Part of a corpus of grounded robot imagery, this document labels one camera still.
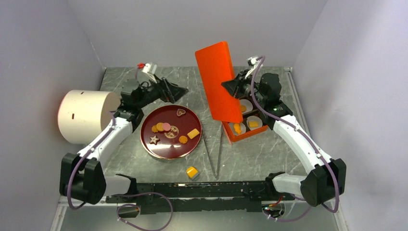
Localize heart shaped chocolate cookie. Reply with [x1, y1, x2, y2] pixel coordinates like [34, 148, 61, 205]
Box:
[177, 108, 186, 117]

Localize yellow small block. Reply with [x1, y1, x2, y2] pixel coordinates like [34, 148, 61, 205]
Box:
[186, 167, 199, 180]

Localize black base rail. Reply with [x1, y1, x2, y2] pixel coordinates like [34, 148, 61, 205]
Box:
[105, 180, 294, 215]

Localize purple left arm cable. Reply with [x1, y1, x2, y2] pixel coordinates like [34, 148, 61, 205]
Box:
[67, 111, 174, 231]

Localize dark red round plate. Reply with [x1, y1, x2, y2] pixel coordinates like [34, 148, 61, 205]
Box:
[140, 105, 203, 159]

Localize round orange cookie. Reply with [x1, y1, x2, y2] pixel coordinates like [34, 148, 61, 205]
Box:
[178, 136, 188, 144]

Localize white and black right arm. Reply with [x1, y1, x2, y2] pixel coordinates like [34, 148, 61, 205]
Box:
[221, 73, 346, 213]

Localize rectangular butter biscuit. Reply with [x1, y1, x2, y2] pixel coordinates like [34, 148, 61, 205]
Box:
[187, 128, 200, 140]

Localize white paper liner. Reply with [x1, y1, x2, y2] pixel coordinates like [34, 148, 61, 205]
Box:
[246, 115, 263, 130]
[229, 123, 246, 136]
[240, 99, 253, 114]

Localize pink round cookie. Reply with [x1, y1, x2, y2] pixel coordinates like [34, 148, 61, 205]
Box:
[162, 123, 171, 131]

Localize star shaped iced cookie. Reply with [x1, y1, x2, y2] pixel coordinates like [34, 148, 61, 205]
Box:
[149, 135, 161, 145]

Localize brown scalloped cookie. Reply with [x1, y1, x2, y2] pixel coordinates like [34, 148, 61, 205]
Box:
[151, 125, 159, 133]

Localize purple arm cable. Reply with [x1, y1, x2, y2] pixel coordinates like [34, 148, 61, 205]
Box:
[250, 56, 341, 223]
[67, 111, 174, 231]

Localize fish shaped orange cookie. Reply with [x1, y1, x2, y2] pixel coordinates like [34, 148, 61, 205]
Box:
[233, 123, 242, 135]

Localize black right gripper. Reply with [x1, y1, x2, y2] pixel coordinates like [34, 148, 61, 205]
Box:
[221, 69, 267, 106]

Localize orange box lid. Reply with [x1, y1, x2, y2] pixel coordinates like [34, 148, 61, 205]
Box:
[195, 41, 243, 123]

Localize orange compartment box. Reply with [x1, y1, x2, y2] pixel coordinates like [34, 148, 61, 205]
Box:
[222, 97, 268, 145]

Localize metal tongs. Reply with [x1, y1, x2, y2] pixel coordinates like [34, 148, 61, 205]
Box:
[202, 124, 223, 179]

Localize white cylinder container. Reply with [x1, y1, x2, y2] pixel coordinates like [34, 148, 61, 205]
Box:
[57, 90, 120, 144]

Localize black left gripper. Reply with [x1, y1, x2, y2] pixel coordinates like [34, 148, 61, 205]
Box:
[136, 74, 189, 109]

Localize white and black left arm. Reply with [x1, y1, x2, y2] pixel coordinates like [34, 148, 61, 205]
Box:
[59, 76, 188, 210]

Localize brown round cookie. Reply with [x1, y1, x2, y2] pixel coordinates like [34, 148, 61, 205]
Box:
[156, 122, 164, 132]

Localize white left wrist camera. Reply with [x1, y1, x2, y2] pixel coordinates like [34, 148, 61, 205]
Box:
[135, 63, 157, 82]

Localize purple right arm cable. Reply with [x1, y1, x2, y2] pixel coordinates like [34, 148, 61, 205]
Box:
[250, 56, 341, 223]

